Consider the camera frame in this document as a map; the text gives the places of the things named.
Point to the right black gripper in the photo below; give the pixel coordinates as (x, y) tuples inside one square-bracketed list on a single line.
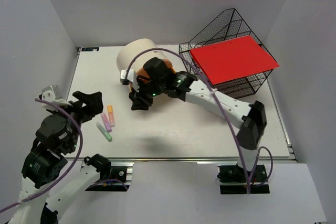
[(137, 104)]

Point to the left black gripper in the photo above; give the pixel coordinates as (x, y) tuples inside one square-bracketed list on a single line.
[(95, 104)]

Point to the orange highlighter pen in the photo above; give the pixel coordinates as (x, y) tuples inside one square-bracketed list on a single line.
[(111, 115)]

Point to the pink highlighter pen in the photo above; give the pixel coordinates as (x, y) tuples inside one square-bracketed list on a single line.
[(106, 122)]

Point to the green highlighter pen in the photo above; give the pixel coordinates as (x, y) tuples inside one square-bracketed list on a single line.
[(103, 131)]

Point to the cream round drawer box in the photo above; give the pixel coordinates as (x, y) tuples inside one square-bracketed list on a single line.
[(128, 52)]

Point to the red paper folder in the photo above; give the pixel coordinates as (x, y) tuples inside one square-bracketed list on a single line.
[(232, 59)]

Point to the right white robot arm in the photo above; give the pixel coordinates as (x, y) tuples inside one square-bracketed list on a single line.
[(249, 119)]

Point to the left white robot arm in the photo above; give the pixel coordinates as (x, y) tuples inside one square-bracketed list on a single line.
[(59, 134)]

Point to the blue label sticker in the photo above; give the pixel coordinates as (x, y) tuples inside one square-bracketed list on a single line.
[(90, 49)]

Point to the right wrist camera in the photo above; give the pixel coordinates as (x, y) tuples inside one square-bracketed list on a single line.
[(129, 78)]

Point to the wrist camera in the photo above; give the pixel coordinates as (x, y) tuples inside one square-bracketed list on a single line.
[(129, 78), (53, 95)]

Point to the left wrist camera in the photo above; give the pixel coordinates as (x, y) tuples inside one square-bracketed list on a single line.
[(53, 95)]

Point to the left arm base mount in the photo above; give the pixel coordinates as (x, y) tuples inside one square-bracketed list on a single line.
[(113, 178)]

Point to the black wire mesh organizer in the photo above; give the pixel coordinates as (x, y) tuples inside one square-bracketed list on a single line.
[(229, 24)]

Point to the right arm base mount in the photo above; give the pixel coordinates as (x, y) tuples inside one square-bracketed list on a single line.
[(232, 180)]

